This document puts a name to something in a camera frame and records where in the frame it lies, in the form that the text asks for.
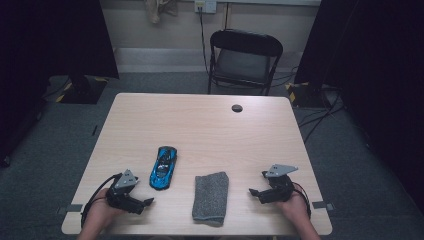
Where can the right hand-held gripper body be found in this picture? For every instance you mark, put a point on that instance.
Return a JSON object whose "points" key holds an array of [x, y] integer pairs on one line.
{"points": [[278, 191]]}

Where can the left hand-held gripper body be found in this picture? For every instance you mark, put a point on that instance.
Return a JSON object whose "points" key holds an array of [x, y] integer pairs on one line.
{"points": [[121, 198]]}

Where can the blue toy car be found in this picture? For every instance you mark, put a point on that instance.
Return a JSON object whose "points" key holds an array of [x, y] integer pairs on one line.
{"points": [[163, 166]]}

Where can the grey cloth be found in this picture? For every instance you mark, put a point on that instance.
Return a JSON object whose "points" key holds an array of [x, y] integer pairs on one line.
{"points": [[210, 200]]}

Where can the person's right hand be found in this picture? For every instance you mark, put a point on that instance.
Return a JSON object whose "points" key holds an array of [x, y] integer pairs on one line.
{"points": [[296, 208]]}

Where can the person's left hand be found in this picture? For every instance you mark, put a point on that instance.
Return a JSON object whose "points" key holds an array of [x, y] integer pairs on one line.
{"points": [[100, 213]]}

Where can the grey tape strip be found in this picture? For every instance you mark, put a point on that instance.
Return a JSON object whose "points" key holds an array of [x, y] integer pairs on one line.
{"points": [[75, 208], [320, 204]]}

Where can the black stand base yellow tape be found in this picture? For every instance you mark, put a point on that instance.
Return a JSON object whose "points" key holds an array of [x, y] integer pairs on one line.
{"points": [[306, 96]]}

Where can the black folding chair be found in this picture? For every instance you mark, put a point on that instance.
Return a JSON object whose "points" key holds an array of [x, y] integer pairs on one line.
{"points": [[245, 43]]}

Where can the black curtain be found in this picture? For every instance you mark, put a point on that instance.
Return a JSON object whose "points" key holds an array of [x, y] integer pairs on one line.
{"points": [[383, 66], [50, 40]]}

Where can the beige hanging bag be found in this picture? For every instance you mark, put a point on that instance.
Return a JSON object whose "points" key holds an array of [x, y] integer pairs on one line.
{"points": [[155, 11]]}

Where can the white wall socket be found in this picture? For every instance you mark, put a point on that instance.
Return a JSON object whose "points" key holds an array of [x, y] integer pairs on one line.
{"points": [[210, 6]]}

